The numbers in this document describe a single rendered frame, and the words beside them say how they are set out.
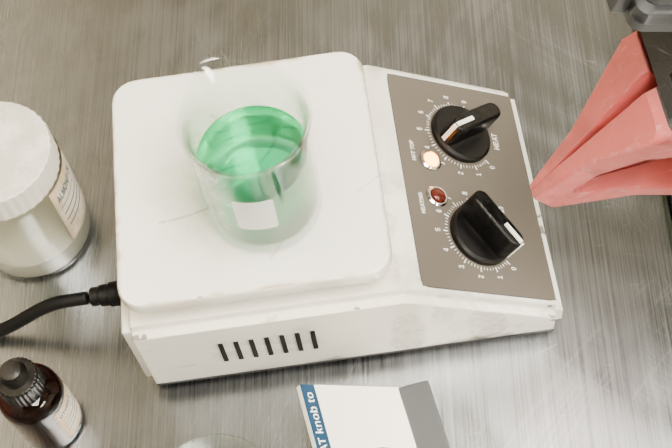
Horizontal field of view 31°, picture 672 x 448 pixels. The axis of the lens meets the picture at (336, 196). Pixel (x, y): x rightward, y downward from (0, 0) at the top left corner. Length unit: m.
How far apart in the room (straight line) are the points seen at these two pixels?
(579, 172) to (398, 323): 0.13
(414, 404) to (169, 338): 0.12
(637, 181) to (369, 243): 0.12
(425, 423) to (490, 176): 0.12
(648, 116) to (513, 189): 0.18
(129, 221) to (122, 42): 0.19
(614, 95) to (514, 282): 0.15
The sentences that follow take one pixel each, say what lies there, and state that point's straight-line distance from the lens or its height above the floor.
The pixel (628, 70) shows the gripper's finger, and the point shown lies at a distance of 0.45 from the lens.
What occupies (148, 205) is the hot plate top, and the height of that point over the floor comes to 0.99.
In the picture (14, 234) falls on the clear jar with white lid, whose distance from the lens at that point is 0.61.
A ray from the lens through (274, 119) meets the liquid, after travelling 0.51.
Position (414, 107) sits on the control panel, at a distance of 0.60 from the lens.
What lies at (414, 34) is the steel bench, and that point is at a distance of 0.70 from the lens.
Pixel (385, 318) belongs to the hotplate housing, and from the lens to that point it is 0.55.
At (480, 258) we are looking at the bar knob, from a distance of 0.56.
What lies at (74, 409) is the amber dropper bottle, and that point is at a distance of 0.60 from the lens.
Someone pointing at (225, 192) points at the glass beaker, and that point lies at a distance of 0.49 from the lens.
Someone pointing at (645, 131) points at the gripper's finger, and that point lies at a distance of 0.44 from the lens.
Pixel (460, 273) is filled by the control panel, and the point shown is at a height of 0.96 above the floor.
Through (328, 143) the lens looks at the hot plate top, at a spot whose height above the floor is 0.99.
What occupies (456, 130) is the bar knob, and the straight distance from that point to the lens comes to 0.58.
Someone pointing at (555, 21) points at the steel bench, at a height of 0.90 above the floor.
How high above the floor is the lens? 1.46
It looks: 60 degrees down
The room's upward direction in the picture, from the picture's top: 9 degrees counter-clockwise
